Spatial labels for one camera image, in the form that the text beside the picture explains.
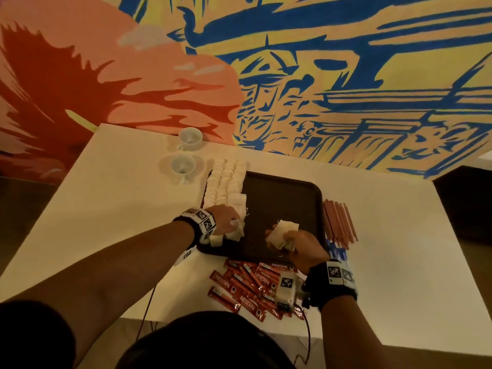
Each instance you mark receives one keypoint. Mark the person's left hand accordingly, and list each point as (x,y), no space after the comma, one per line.
(223,219)

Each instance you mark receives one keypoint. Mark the dark brown tray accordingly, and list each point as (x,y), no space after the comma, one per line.
(284,203)

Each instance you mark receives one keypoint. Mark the person's right hand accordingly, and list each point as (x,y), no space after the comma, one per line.
(304,248)

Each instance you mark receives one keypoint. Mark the bunch of tea bags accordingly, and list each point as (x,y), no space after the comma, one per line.
(283,233)

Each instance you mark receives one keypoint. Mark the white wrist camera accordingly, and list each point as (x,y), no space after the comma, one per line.
(184,257)
(287,292)

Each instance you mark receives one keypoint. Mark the person's left forearm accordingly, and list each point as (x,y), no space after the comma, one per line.
(107,280)

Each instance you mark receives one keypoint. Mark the person's black shirt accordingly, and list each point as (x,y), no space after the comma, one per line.
(192,346)

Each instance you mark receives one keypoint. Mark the pile of red Nescafe sachets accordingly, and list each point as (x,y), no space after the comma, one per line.
(250,284)

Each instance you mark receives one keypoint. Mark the small white cup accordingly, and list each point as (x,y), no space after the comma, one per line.
(181,165)
(190,137)

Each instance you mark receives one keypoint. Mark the pile of blue sachets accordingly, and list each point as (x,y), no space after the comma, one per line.
(336,249)

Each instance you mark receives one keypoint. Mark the row of tea bags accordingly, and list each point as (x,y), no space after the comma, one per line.
(223,184)

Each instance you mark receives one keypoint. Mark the person's right forearm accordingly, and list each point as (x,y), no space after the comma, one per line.
(353,334)

